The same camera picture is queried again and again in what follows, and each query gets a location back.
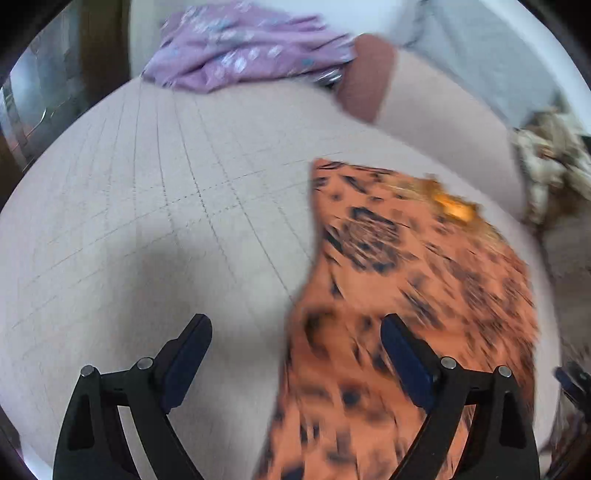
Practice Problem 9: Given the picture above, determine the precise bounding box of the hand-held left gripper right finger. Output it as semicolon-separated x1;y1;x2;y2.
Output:
379;314;541;480

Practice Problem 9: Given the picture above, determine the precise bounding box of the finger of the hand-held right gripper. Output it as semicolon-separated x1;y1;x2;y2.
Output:
554;362;591;411

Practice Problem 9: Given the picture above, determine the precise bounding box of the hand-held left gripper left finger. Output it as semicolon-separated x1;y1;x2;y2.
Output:
53;314;213;480

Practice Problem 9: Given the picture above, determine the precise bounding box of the orange black floral garment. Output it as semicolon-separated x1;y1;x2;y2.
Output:
252;158;541;480

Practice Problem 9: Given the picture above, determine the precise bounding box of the beige quilted mattress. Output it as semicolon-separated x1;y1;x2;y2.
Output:
0;76;561;480

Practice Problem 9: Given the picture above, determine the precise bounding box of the cream patterned crumpled cloth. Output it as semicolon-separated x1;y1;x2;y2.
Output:
510;106;591;227

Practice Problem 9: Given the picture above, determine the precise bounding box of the beige pillow with brown end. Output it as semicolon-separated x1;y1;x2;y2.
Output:
335;34;532;222

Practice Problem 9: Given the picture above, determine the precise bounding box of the purple floral garment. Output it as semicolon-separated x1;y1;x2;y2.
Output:
141;2;358;93

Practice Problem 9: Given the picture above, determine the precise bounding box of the grey cloth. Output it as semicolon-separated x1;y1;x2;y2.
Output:
388;0;561;127

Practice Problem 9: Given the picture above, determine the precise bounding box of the wooden cabinet with glass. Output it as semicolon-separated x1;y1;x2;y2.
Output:
0;0;132;171

